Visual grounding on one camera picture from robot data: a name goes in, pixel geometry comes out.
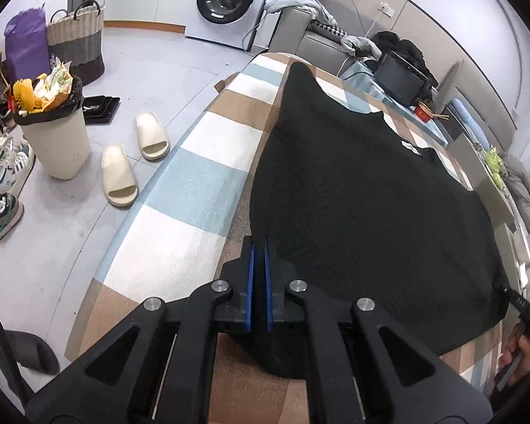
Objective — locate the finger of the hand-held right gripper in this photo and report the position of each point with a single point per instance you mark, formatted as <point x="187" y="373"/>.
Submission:
<point x="514" y="300"/>

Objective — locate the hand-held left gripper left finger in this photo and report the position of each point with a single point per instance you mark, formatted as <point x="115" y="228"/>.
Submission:
<point x="249" y="282"/>

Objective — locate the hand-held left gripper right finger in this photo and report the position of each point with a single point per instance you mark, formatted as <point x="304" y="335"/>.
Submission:
<point x="268" y="282"/>

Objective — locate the black knit sweater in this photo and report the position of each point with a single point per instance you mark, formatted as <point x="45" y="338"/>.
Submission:
<point x="357" y="207"/>

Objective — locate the person's right hand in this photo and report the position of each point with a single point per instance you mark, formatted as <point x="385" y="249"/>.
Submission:
<point x="523" y="357"/>

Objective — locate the checkered blanket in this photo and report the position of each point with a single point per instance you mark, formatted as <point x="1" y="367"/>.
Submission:
<point x="181" y="212"/>

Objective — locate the grey padded jacket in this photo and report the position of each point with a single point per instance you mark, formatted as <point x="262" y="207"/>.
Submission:
<point x="521" y="190"/>

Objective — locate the green plush items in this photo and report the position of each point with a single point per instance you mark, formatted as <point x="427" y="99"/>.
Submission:
<point x="494" y="168"/>

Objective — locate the cream slipper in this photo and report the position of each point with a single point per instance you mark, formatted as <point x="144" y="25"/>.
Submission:
<point x="152" y="137"/>
<point x="119" y="176"/>

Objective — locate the blue pillow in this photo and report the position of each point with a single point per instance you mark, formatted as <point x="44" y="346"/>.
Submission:
<point x="468" y="119"/>

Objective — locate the red cup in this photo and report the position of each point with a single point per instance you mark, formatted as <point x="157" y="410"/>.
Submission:
<point x="426" y="112"/>

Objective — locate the light blue tablecloth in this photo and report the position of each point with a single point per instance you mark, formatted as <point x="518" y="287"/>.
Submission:
<point x="362" y="81"/>

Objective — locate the black tray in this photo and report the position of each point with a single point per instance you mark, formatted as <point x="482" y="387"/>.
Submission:
<point x="99" y="110"/>

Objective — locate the dark grey slipper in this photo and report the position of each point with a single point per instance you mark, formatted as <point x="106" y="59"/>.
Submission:
<point x="31" y="353"/>

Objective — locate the cream trash bin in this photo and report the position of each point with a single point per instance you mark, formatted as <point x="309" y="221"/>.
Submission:
<point x="57" y="145"/>

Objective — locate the grey sofa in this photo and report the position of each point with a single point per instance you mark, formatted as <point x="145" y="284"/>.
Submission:
<point x="318" y="48"/>

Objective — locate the black tablet screen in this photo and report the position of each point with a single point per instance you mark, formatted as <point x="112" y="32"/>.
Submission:
<point x="397" y="79"/>

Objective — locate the grey garment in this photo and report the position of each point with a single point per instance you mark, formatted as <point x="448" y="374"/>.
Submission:
<point x="357" y="46"/>

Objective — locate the black pole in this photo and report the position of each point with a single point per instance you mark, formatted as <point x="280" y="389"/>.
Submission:
<point x="6" y="353"/>

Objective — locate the teal and grey sneaker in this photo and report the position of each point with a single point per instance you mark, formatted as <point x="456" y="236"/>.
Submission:
<point x="0" y="218"/>

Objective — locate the houndstooth pillow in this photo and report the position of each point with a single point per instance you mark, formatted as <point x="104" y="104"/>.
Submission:
<point x="331" y="28"/>

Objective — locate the white sneaker with green stripes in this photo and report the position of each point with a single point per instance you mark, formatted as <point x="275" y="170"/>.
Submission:
<point x="6" y="168"/>

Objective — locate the black jacket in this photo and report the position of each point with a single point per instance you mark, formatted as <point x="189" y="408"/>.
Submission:
<point x="406" y="51"/>

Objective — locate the crumpled food wrappers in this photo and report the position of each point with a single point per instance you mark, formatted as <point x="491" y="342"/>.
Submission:
<point x="55" y="84"/>

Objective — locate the light blue garment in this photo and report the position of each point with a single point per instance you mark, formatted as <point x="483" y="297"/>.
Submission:
<point x="291" y="4"/>

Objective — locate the yellow mesh packaging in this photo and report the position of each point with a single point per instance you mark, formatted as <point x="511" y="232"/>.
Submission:
<point x="26" y="95"/>

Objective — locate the woven laundry basket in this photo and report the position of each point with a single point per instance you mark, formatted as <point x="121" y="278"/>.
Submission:
<point x="75" y="39"/>

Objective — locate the purple bag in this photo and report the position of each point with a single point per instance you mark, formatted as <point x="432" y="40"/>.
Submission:
<point x="24" y="44"/>

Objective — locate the white wall socket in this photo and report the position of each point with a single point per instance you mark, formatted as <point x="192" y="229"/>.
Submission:
<point x="386" y="9"/>

